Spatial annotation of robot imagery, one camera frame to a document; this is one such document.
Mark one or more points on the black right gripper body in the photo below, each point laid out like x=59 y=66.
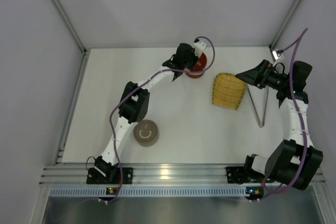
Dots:
x=261 y=74

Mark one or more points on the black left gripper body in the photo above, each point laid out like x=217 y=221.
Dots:
x=191 y=61

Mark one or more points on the red round lid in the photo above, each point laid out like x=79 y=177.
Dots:
x=201 y=63

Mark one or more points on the red-banded steel bowl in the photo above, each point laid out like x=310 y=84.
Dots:
x=194 y=75

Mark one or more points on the brown round lid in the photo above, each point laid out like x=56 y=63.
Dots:
x=146 y=128

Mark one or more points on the beige-banded steel bowl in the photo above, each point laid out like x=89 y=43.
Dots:
x=146 y=141

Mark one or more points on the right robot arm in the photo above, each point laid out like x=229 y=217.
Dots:
x=295 y=161

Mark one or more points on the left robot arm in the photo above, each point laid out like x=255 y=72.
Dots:
x=134 y=103

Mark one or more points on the bamboo tray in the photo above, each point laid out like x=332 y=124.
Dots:
x=228 y=91

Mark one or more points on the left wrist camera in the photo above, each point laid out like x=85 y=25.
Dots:
x=199 y=46

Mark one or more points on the right frame post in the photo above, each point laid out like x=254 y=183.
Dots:
x=285 y=23

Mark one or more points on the frame post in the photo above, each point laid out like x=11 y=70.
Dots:
x=67 y=22
x=285 y=23

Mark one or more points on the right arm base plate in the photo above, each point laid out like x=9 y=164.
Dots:
x=241 y=175

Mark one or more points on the left frame post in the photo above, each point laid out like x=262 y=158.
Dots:
x=67 y=22

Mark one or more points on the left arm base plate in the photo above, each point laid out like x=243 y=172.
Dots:
x=126 y=175

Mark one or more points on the aluminium mounting rail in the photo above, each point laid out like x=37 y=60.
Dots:
x=143 y=174

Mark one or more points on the slotted cable duct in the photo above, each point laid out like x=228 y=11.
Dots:
x=194 y=191

